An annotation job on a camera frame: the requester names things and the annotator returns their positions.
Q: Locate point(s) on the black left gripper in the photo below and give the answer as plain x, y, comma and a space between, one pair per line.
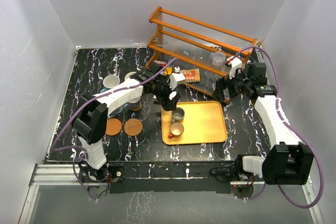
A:
169, 104

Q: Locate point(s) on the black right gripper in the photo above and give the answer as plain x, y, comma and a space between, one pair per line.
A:
221, 84

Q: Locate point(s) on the small grey green cup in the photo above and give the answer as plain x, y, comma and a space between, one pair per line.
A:
177, 116

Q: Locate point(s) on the small red orange cup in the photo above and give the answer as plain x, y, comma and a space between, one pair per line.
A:
176, 129

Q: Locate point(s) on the grey blue speckled mug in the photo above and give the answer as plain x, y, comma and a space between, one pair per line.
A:
135, 104

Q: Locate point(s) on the light wooden ridged coaster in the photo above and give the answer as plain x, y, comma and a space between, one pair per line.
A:
133, 127

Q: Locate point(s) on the large blue mug front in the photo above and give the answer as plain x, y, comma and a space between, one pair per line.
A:
128, 75

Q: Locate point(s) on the large blue mug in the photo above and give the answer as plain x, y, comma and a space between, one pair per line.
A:
128, 75
110, 82

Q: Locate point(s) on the blue paper coaster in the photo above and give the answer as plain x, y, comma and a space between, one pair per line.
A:
118, 110

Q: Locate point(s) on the plain orange wooden coaster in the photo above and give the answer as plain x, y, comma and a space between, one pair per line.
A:
113, 127

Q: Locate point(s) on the large blue mug back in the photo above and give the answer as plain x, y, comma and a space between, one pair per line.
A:
110, 82

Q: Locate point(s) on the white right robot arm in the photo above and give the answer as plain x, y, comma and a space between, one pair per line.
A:
289, 160

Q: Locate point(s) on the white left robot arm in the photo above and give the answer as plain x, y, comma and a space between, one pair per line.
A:
90, 120

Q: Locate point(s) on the clear plastic cup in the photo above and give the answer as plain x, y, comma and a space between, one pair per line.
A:
218, 59

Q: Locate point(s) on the orange snack package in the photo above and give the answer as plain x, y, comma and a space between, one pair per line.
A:
191, 75

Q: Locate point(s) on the orange yellow small packet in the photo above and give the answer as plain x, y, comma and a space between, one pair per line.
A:
168, 71

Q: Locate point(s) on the red white small box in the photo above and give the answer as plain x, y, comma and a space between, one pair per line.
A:
160, 63

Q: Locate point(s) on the orange wooden shelf rack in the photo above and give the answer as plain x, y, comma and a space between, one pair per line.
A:
193, 43

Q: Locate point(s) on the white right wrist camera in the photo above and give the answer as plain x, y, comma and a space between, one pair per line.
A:
234, 63

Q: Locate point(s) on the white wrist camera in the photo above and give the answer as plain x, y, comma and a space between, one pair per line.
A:
234, 63
176, 79

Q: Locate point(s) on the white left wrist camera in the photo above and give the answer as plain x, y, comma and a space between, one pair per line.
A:
176, 79

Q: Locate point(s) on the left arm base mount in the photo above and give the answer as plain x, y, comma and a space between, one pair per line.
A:
110, 175

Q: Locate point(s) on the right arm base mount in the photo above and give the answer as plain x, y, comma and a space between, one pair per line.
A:
233, 172

